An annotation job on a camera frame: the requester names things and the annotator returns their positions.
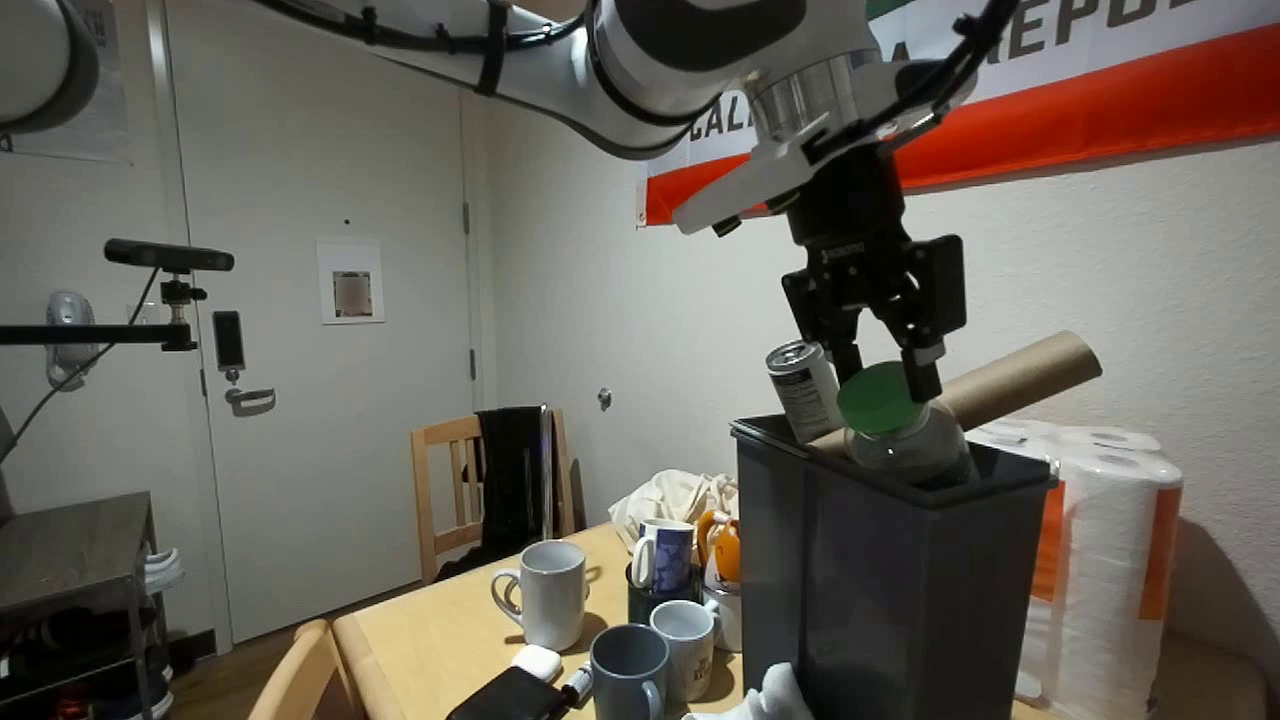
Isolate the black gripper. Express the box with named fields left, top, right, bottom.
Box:
left=775, top=141, right=973, bottom=405

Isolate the grey plastic bin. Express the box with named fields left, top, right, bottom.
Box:
left=727, top=410, right=1059, bottom=720

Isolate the silver drink can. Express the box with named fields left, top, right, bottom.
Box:
left=759, top=337, right=848, bottom=448

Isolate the long cardboard tube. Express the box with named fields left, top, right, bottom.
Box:
left=813, top=326, right=1109, bottom=452

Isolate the orange object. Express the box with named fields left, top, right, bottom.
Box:
left=688, top=506, right=748, bottom=590

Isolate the crumpled white bag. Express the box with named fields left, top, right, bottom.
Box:
left=603, top=464, right=739, bottom=546

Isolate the dark purple mug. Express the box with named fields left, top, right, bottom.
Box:
left=625, top=519, right=710, bottom=628

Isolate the paper towel roll pack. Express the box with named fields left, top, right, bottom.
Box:
left=964, top=414, right=1193, bottom=720

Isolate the California republic flag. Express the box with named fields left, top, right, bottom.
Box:
left=646, top=0, right=1280, bottom=226

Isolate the white cloth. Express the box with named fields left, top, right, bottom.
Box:
left=688, top=658, right=820, bottom=720

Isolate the blue-grey mug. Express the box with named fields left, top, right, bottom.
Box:
left=589, top=619, right=677, bottom=720

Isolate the large white mug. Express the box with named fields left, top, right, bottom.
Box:
left=486, top=537, right=591, bottom=657

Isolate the small white black bottle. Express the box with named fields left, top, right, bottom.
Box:
left=556, top=665, right=599, bottom=706

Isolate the white soap bar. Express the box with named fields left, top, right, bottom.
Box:
left=509, top=641, right=568, bottom=689

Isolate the wooden chair with slats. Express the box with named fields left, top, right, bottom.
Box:
left=403, top=405, right=583, bottom=585

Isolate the black wallet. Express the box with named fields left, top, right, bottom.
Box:
left=440, top=665, right=581, bottom=720

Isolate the photo sheet on door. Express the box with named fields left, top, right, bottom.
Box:
left=316, top=234, right=388, bottom=326

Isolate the light wooden chair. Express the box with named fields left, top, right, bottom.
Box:
left=243, top=615, right=359, bottom=720

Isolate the white round lamp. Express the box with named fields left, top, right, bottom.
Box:
left=46, top=288, right=100, bottom=392

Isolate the grey metal shelf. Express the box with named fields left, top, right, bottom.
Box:
left=0, top=487, right=184, bottom=720

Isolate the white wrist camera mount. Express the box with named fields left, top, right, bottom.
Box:
left=668, top=126, right=839, bottom=244

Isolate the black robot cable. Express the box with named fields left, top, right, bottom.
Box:
left=250, top=0, right=1034, bottom=150

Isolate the door handle with lock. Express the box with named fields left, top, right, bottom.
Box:
left=207, top=309, right=284, bottom=420

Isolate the black camera on stand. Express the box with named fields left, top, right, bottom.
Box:
left=100, top=234, right=240, bottom=360

